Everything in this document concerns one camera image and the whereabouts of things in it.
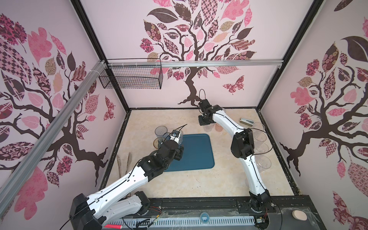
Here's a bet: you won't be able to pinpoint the black wire basket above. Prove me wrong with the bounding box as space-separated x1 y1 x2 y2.
99 57 163 90

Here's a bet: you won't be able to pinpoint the tall blue translucent cup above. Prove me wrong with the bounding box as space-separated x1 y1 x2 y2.
154 126 168 138

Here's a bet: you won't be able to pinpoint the beige round disc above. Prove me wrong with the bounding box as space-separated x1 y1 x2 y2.
292 210 308 221

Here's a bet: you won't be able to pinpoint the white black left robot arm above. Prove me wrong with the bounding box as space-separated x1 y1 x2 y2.
69 130 184 230

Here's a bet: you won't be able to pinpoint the grey slotted cable duct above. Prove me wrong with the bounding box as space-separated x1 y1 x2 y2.
110 216 255 230

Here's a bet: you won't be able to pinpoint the pink marker pen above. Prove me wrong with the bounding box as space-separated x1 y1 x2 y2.
104 224 123 230

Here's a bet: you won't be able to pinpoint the clear glass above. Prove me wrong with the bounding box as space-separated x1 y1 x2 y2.
171 130 183 145
255 155 272 173

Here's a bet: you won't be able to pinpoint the clear cup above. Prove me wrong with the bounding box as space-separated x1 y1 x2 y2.
253 129 267 142
252 122 265 133
255 142 270 154
203 124 215 132

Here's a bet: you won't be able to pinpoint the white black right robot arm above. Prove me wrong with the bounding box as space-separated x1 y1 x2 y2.
198 99 271 212

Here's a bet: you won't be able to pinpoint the dark teal plastic tray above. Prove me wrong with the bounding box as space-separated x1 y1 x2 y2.
165 134 215 172

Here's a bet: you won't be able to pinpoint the silver metal box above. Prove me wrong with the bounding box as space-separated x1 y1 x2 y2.
240 118 255 127

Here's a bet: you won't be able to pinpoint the aluminium rail back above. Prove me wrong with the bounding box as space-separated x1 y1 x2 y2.
105 58 284 68

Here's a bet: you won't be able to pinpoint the aluminium rail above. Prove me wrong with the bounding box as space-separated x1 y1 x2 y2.
1 60 106 214
105 58 284 68

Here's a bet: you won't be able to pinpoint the yellow translucent glass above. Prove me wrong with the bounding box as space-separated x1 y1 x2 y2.
153 137 165 149

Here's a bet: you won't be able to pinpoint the wooden tongs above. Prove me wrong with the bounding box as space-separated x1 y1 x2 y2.
116 152 132 178

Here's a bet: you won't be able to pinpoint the aluminium rail left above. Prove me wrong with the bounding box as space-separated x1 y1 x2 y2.
1 60 106 214

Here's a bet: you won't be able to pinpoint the pink translucent cup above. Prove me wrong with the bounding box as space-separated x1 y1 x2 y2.
215 123 223 132

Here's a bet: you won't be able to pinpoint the blue tape roll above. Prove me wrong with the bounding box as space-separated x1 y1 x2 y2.
199 212 210 224

